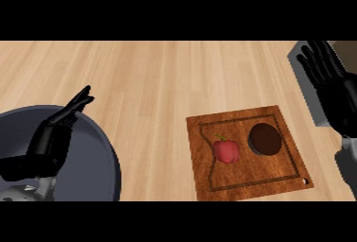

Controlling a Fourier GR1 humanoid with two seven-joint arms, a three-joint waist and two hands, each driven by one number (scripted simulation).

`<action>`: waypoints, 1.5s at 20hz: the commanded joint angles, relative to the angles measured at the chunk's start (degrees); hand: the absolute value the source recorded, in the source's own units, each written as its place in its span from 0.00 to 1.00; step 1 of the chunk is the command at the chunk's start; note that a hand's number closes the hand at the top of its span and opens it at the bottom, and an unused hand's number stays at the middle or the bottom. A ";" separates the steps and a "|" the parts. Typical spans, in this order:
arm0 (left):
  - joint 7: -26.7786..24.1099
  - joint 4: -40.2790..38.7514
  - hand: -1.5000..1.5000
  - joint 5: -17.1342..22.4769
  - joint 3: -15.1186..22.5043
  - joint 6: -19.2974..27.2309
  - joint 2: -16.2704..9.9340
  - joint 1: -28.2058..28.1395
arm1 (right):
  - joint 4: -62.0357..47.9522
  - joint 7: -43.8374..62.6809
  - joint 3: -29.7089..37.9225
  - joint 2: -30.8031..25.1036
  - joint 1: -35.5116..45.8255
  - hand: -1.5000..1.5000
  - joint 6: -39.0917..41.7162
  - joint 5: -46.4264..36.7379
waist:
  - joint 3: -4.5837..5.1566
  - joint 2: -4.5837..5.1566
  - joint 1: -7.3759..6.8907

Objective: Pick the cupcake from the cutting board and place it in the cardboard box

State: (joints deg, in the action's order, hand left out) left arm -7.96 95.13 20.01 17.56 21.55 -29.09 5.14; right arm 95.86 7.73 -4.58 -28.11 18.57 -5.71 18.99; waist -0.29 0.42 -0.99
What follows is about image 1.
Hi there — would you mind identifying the red bell pepper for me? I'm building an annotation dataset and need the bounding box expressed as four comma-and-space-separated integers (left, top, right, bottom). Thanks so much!
212, 133, 242, 164

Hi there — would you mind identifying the dark grey round plate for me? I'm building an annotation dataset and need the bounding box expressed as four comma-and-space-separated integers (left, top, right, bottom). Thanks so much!
0, 104, 122, 202

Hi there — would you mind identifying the grey box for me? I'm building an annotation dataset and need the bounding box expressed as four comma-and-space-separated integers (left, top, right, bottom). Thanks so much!
286, 40, 357, 128

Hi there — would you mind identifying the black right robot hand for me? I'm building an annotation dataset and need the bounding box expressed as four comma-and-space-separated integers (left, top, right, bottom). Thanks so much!
295, 40, 357, 139

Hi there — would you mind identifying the brown wooden cutting board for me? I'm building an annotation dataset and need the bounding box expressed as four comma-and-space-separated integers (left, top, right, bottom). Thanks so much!
186, 105, 315, 202

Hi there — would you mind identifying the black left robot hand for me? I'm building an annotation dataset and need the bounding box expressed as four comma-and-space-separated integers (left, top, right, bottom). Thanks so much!
0, 84, 96, 182

